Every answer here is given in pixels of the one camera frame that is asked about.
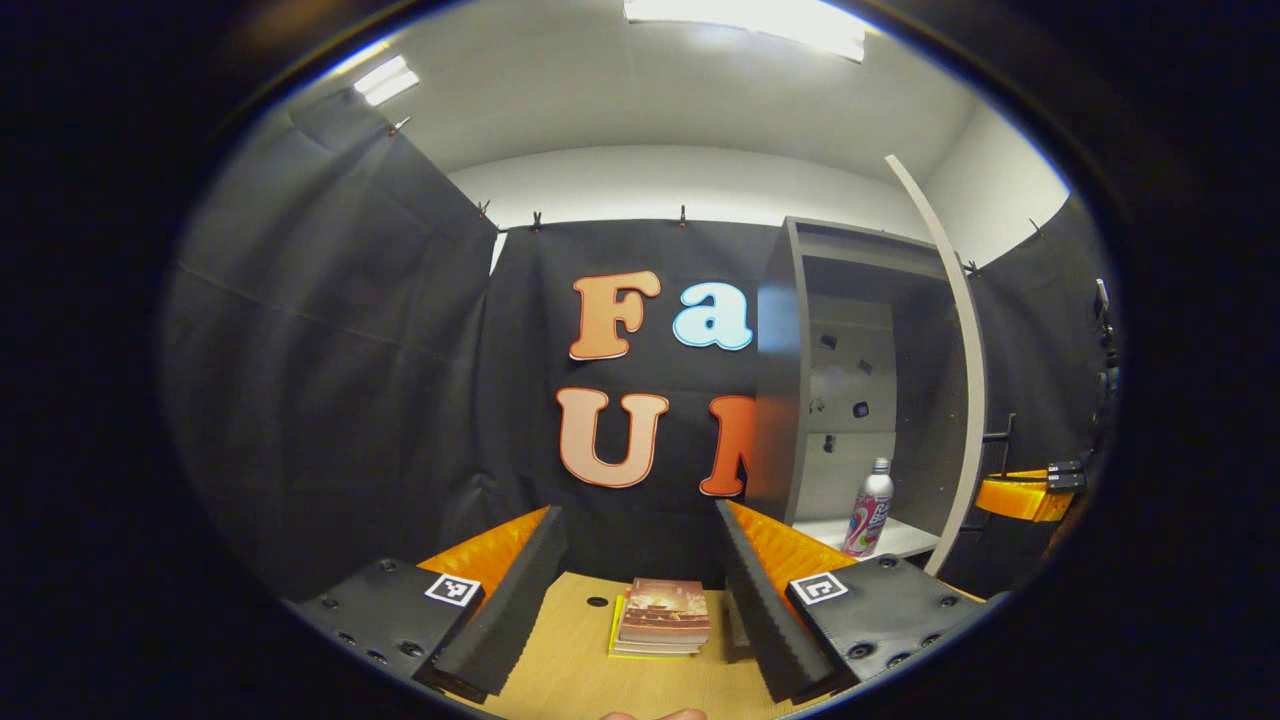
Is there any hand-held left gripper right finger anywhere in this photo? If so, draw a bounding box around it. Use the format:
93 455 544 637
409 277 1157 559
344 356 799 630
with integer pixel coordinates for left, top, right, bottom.
715 500 1011 706

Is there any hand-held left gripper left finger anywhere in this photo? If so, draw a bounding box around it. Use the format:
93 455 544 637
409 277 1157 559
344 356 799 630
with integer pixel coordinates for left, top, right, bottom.
283 505 569 704

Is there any black cabinet door handle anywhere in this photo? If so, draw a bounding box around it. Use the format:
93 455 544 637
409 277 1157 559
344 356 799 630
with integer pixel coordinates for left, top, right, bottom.
965 413 1018 536

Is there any brown printed coaster stack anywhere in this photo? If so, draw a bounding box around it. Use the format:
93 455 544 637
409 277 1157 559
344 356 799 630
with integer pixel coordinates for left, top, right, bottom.
608 578 713 660

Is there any cream cabinet door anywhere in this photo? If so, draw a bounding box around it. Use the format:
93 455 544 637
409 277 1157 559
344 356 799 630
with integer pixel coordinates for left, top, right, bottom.
885 153 989 578

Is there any white bottle with colourful label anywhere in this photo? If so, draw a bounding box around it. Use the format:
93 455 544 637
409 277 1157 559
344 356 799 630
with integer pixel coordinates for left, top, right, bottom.
841 457 895 559

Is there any grey cabinet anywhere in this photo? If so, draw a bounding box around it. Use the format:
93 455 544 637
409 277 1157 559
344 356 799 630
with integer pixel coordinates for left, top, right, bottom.
745 217 976 561

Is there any black backdrop cloth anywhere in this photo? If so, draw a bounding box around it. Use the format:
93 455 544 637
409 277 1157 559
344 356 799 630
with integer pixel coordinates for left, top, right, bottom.
160 90 1121 601

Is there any row of black cloth clips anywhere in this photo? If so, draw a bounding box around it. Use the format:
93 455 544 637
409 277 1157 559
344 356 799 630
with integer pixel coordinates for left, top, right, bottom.
388 115 1046 279

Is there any large ceiling light panel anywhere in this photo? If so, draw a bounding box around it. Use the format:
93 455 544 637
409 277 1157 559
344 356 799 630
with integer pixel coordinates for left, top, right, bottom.
623 0 867 63

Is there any small ceiling light panel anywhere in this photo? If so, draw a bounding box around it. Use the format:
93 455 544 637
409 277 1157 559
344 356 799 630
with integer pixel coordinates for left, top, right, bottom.
352 55 421 107

